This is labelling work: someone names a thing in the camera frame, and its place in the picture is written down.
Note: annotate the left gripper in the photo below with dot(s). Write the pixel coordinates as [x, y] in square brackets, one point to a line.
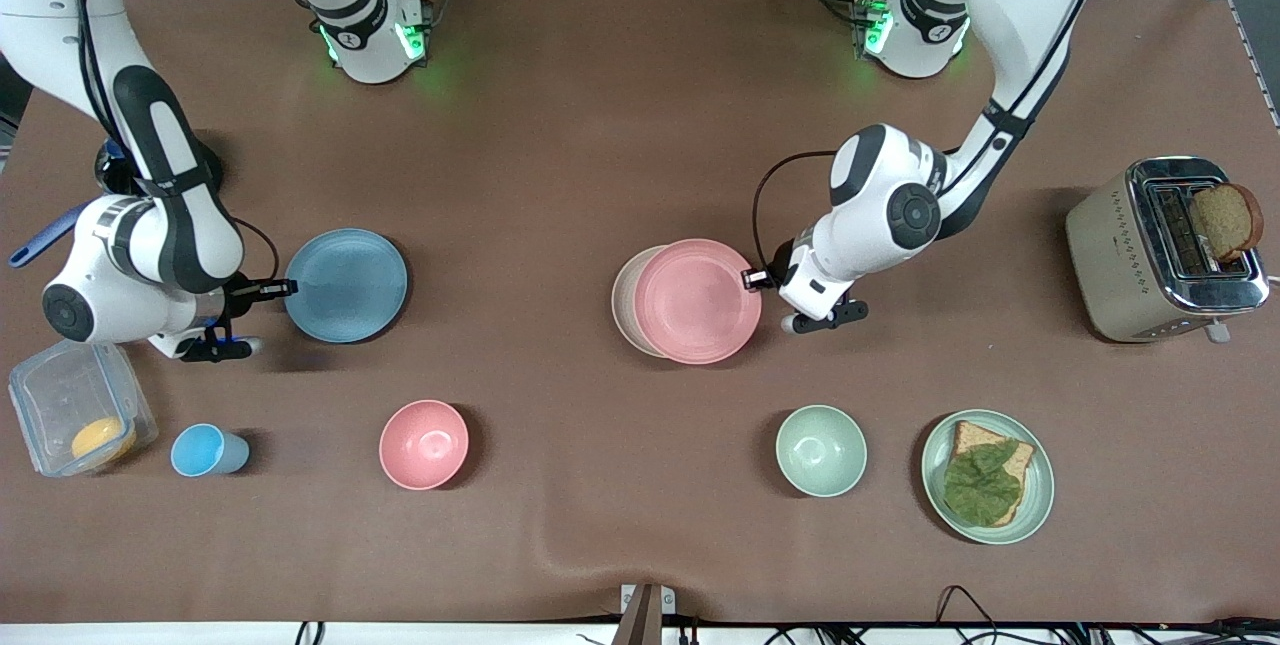
[779, 263]

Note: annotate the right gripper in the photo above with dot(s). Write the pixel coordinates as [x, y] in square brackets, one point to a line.
[240, 290]

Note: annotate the pink plate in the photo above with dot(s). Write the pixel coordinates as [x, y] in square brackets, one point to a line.
[695, 300]

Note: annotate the blue plate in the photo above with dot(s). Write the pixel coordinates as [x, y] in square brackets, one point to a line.
[345, 285]

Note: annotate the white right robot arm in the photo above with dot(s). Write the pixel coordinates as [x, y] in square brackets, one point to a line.
[40, 5]

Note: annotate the beige plate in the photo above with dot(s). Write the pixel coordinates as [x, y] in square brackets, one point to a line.
[622, 300]

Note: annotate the blue cup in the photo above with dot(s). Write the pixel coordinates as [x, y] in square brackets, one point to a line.
[200, 450]

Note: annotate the light green bowl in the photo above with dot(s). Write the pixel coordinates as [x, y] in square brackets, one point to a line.
[820, 450]

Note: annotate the pink bowl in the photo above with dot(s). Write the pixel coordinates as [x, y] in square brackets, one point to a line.
[423, 445]

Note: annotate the orange round food item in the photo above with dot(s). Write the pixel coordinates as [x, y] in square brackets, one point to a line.
[100, 437]

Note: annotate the clear plastic container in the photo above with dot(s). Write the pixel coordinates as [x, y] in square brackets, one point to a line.
[60, 390]

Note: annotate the bread slice under lettuce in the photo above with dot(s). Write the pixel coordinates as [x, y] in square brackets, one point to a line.
[970, 437]

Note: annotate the green lettuce leaf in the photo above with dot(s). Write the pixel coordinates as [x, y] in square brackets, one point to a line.
[980, 485]

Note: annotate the beige and chrome toaster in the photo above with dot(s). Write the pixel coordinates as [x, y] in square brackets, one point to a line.
[1110, 255]

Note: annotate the light green plate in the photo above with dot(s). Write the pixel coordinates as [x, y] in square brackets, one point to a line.
[1038, 495]

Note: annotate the metal table clamp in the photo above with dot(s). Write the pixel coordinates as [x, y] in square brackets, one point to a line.
[645, 615]

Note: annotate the bread slice in toaster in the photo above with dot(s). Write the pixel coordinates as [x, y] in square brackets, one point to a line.
[1225, 220]

